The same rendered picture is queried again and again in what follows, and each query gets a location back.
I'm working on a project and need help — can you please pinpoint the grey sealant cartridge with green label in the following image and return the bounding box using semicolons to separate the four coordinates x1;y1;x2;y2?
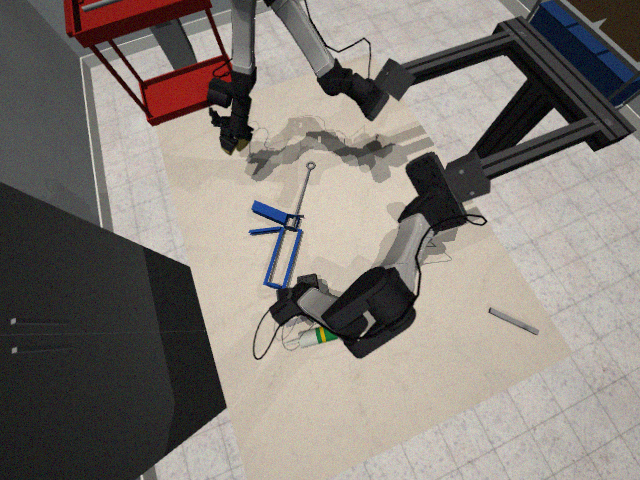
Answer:
284;327;338;348

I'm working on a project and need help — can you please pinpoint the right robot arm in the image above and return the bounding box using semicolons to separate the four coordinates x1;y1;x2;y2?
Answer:
207;0;383;127

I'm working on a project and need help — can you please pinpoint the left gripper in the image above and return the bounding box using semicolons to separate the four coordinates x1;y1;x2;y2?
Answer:
297;273;319;289

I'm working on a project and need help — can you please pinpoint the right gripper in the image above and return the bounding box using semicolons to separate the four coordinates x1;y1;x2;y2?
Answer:
219;111;254;156

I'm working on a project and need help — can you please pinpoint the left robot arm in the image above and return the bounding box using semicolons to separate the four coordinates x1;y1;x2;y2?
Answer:
269;156;463;359

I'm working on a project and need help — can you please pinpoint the blue sealant gun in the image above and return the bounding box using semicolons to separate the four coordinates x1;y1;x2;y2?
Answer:
249;161;315;289

